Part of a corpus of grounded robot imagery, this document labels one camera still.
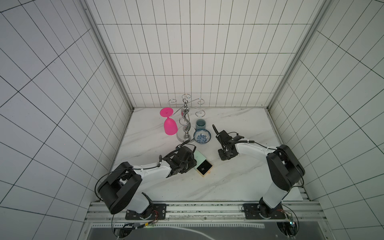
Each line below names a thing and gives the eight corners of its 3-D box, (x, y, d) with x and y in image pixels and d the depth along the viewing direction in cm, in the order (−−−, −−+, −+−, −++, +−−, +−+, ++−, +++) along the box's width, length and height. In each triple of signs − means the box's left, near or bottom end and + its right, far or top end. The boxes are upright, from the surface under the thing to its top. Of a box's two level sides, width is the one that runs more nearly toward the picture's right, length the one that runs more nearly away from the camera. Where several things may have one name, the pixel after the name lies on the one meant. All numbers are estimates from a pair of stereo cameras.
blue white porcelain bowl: (193, 146, 100) (193, 141, 96) (193, 133, 107) (193, 128, 103) (211, 146, 100) (211, 142, 96) (209, 133, 107) (210, 128, 103)
